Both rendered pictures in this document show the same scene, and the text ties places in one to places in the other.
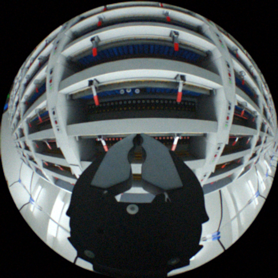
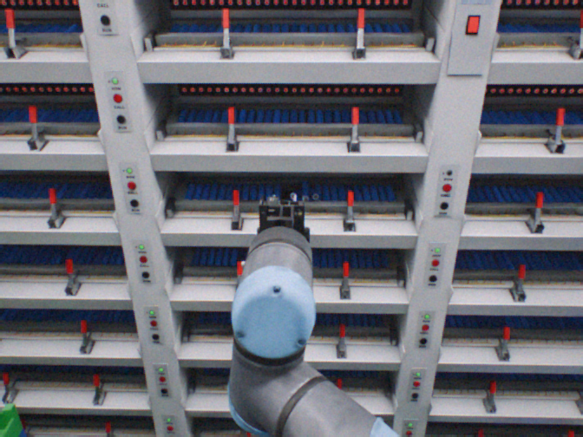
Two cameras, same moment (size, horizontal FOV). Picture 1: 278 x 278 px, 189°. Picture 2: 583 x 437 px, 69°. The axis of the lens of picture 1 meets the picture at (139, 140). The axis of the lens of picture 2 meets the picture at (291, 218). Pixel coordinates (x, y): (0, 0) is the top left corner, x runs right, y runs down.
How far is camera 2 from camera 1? 73 cm
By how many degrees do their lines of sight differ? 54
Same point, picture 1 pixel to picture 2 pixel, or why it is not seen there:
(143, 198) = not seen: outside the picture
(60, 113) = (424, 198)
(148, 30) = not seen: hidden behind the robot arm
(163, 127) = (257, 160)
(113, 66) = (318, 241)
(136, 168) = (300, 74)
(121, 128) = (317, 160)
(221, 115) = (152, 186)
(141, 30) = not seen: hidden behind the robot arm
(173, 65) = (247, 240)
